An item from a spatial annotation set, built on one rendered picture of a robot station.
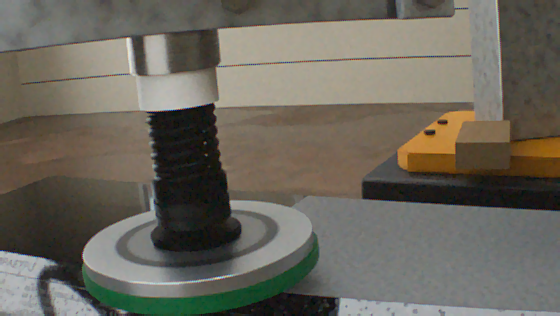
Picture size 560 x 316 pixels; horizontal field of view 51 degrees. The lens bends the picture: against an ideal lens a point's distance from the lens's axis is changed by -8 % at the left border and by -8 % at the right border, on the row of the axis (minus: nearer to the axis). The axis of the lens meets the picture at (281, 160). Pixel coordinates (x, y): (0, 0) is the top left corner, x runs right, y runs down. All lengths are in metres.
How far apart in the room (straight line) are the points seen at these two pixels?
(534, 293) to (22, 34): 0.47
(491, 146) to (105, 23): 0.78
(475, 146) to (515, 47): 0.29
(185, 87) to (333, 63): 6.58
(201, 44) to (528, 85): 0.93
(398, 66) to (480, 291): 6.37
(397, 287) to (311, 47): 6.62
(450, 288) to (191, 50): 0.30
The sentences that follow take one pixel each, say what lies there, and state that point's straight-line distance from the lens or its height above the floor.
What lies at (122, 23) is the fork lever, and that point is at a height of 1.08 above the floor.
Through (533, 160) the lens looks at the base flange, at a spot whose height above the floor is 0.77.
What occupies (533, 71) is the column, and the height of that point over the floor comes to 0.92.
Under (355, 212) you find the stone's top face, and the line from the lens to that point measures 0.78.
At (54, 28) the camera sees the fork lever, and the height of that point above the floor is 1.08.
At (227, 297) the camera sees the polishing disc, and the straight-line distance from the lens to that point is 0.49.
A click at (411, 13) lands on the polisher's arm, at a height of 1.07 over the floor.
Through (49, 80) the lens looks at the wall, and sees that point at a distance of 9.33.
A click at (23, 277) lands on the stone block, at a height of 0.81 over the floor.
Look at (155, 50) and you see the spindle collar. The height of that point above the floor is 1.06.
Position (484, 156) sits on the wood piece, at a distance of 1.13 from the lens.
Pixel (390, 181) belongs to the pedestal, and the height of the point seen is 0.74.
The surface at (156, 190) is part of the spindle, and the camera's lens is 0.55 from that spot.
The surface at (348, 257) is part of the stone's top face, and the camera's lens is 0.65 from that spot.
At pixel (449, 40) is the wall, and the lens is 6.77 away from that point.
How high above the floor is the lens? 1.08
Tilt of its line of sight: 13 degrees down
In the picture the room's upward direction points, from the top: 5 degrees counter-clockwise
